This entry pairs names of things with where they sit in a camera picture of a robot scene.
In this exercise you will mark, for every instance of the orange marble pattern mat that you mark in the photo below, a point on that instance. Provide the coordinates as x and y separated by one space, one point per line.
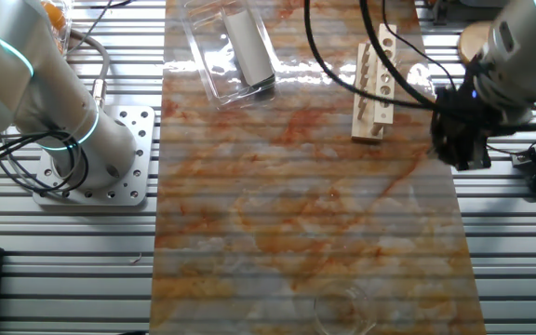
272 209

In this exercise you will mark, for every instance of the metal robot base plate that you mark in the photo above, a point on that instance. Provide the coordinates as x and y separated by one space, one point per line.
144 144

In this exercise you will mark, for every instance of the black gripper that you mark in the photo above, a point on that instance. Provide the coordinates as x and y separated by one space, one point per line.
463 111

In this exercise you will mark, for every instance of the wooden pole stand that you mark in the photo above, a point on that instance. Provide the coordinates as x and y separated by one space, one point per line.
470 42

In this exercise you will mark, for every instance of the dark metal clamp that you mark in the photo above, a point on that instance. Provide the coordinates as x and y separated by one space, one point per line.
439 11

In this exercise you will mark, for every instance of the clear glass beaker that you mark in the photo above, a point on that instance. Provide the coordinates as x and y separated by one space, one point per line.
342 309

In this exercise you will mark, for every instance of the wooden test tube rack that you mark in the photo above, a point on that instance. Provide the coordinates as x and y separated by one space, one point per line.
383 116

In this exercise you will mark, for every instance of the clear plastic tray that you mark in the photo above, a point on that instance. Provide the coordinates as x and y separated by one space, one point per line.
212 70

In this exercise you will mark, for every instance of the orange fruit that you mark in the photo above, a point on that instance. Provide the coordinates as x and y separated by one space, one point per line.
55 16

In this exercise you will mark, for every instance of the grey rectangular block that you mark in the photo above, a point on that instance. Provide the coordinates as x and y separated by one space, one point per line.
249 46

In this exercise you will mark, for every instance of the small pink scrap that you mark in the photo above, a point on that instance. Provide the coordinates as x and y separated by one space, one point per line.
136 259

